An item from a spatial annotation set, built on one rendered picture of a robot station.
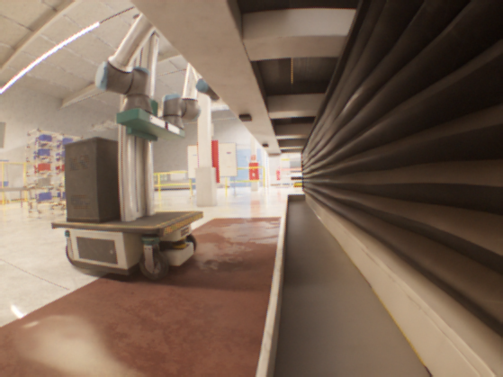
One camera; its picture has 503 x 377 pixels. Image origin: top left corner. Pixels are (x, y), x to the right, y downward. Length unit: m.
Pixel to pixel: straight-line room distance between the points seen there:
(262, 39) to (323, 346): 0.44
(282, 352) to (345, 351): 0.06
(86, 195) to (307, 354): 1.48
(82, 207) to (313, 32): 1.50
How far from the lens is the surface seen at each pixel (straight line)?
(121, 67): 1.30
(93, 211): 1.54
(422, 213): 0.25
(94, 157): 1.53
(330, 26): 0.45
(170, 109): 1.78
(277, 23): 0.45
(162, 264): 1.33
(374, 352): 0.23
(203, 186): 5.44
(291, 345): 0.24
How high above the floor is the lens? 0.53
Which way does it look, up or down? 2 degrees down
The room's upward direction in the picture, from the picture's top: 2 degrees counter-clockwise
